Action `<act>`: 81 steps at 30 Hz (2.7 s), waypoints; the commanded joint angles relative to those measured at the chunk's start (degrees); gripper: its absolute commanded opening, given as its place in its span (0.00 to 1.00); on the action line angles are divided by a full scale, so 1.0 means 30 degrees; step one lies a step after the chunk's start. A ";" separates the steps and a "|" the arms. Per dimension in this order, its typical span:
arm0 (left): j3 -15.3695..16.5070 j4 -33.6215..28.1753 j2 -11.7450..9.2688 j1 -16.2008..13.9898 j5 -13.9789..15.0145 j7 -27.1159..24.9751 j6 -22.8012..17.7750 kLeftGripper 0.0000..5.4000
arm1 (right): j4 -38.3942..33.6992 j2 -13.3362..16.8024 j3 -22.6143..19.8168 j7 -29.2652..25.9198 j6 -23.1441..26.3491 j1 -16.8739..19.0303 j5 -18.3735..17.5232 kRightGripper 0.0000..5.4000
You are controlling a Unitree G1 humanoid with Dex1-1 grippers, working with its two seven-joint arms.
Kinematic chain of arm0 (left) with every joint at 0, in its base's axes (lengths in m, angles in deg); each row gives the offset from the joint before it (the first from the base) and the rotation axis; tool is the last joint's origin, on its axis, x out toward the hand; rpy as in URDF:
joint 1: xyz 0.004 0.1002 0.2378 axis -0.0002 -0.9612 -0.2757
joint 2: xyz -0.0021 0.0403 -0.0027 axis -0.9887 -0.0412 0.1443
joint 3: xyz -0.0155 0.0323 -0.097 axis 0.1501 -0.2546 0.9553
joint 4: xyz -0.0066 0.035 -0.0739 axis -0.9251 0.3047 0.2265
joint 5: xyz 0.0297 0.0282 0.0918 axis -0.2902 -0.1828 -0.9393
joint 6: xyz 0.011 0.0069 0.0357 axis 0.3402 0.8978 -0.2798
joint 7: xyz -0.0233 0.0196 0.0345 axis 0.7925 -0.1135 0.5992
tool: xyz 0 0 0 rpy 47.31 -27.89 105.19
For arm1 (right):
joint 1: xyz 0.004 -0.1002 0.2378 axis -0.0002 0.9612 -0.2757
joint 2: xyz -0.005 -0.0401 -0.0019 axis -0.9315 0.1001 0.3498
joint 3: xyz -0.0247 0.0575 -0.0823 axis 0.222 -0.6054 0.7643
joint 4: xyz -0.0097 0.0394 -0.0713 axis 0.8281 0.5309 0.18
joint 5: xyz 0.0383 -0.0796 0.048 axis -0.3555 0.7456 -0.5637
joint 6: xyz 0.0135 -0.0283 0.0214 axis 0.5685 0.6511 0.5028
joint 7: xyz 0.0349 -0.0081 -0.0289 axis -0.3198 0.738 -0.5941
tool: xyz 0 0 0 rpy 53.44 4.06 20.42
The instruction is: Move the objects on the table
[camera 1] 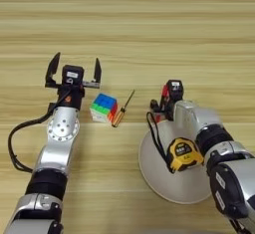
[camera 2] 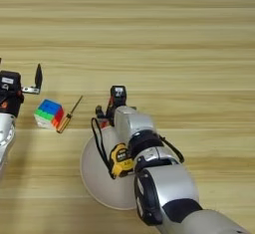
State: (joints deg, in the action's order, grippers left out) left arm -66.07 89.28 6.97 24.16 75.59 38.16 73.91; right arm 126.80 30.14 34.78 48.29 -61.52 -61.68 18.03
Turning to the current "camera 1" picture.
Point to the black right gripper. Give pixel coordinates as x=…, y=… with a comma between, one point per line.
x=171, y=107

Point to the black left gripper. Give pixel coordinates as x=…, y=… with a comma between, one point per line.
x=71, y=97

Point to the multicoloured puzzle cube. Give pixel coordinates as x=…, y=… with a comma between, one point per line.
x=103, y=107

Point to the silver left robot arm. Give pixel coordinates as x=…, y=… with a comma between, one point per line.
x=58, y=145

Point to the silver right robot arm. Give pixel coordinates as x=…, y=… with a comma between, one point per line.
x=225, y=165

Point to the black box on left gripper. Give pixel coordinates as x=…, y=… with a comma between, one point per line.
x=73, y=73

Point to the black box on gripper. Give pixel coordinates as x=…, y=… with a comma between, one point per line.
x=73, y=73
x=175, y=88

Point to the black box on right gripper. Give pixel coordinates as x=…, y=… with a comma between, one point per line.
x=175, y=88

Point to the yellow black tape measure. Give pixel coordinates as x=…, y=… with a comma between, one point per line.
x=184, y=155

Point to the round white plate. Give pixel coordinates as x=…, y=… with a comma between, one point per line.
x=179, y=185

